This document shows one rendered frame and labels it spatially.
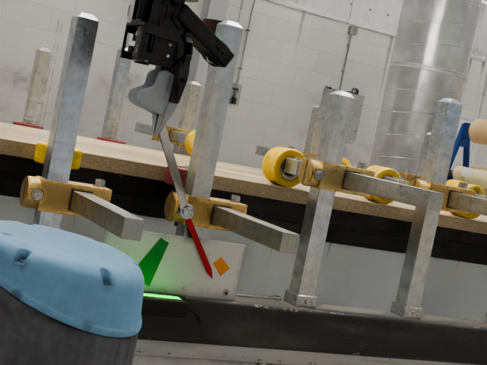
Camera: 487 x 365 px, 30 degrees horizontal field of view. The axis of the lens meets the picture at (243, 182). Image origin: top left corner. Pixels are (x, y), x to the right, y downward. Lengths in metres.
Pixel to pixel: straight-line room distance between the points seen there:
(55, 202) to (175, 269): 0.24
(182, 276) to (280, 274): 0.40
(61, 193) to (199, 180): 0.24
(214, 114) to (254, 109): 8.09
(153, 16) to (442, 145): 0.72
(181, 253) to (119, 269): 0.80
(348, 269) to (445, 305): 0.29
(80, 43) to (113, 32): 7.56
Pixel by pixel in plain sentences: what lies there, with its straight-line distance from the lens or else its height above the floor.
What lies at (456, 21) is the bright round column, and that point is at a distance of 5.69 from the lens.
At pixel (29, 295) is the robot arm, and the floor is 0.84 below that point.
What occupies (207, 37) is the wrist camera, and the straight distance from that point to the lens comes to 1.34.
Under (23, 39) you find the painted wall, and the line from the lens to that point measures 8.78.
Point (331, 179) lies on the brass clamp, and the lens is 1.66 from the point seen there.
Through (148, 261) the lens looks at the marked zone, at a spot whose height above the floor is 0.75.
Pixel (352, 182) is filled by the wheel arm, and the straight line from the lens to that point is 1.65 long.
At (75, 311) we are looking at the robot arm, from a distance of 0.72.
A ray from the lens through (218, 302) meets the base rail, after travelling 1.58.
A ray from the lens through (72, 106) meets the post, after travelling 1.46.
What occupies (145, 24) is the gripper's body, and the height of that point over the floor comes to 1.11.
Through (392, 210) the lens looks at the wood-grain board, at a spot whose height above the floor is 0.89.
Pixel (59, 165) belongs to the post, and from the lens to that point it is 1.46.
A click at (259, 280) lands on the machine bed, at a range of 1.89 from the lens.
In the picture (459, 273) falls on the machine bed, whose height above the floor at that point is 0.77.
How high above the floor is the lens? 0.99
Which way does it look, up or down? 3 degrees down
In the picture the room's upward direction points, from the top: 11 degrees clockwise
